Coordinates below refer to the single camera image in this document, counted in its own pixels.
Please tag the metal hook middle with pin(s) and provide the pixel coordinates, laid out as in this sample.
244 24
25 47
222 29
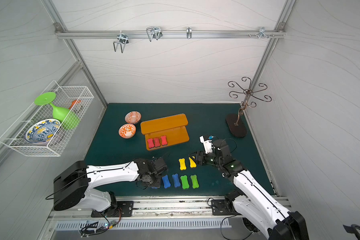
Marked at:
154 33

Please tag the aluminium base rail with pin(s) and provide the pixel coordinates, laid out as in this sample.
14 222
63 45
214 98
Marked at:
148 207

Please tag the red eraser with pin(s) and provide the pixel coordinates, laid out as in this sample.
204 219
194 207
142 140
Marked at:
163 140
151 143
157 142

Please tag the orange leaf bowl near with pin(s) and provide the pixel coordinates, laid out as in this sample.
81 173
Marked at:
127 131

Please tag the copper wire hanger stand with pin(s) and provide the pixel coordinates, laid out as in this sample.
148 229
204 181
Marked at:
235 123

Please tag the small metal hook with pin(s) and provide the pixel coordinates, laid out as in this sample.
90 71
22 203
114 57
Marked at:
189 32

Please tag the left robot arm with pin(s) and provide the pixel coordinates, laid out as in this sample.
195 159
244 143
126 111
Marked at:
76 186

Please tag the metal double hook left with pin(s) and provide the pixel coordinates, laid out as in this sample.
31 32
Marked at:
121 42

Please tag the aluminium top rail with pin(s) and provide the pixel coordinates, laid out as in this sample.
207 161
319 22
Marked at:
181 34

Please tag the blue yellow ceramic bowl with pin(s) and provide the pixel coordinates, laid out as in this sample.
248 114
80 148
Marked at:
43 131

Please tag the orange utensil in basket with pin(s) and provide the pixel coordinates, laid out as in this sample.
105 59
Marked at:
74 103

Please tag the white vent strip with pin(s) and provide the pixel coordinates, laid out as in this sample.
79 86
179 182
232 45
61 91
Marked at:
147 224

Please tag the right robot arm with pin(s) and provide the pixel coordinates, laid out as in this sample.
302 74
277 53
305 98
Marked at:
253 202

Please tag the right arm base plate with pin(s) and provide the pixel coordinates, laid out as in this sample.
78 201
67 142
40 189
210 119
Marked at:
221 207

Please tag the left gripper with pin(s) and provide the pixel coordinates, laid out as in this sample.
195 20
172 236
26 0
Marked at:
153 182

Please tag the orange patterned bowl far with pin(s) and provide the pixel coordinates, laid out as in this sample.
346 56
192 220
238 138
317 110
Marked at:
133 117

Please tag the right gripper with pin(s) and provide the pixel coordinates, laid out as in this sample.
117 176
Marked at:
200 158

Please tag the blue eraser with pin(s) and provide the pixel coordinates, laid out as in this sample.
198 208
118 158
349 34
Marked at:
176 180
166 181

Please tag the wooden two-tier shelf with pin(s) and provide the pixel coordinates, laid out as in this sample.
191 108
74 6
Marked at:
174 127

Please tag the white wire basket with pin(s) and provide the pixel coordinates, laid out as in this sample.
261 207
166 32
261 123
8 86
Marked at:
14 136

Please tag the yellow eraser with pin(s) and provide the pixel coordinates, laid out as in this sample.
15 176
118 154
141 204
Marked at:
192 162
182 164

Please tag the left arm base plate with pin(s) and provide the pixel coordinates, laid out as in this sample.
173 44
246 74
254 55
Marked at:
118 209

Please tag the green plastic goblet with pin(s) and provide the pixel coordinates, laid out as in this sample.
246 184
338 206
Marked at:
68 119

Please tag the green eraser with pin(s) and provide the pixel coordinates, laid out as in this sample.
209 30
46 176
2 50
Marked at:
185 182
195 183

